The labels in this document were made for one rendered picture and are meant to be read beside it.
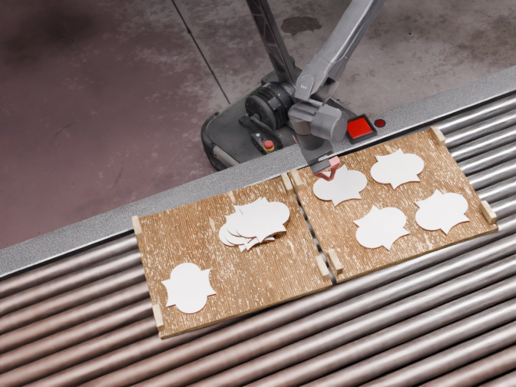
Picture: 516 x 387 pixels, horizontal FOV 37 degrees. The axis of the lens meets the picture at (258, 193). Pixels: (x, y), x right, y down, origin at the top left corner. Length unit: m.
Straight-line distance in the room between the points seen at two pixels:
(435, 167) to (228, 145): 1.21
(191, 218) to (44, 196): 1.53
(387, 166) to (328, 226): 0.24
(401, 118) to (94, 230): 0.87
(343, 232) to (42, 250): 0.75
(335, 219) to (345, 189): 0.09
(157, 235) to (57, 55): 2.22
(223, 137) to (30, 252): 1.25
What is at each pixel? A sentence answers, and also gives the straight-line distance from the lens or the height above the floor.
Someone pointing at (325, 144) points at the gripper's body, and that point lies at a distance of 1.74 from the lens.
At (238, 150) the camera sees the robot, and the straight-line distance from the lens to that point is 2.98.
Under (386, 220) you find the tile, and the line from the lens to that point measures 1.86.
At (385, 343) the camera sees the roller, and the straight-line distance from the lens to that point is 1.72.
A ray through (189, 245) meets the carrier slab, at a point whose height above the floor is 0.94.
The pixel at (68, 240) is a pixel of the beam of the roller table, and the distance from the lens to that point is 1.99.
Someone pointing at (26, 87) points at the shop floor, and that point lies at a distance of 3.88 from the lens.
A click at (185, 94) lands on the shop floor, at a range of 3.60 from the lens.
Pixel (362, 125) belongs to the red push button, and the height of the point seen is 0.93.
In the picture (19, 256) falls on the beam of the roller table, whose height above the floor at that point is 0.92.
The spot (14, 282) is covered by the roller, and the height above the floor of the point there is 0.92.
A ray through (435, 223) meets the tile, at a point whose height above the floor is 0.94.
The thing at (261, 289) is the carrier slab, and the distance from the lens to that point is 1.77.
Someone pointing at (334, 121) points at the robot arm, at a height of 1.26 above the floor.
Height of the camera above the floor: 2.44
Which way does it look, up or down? 51 degrees down
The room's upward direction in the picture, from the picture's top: 9 degrees counter-clockwise
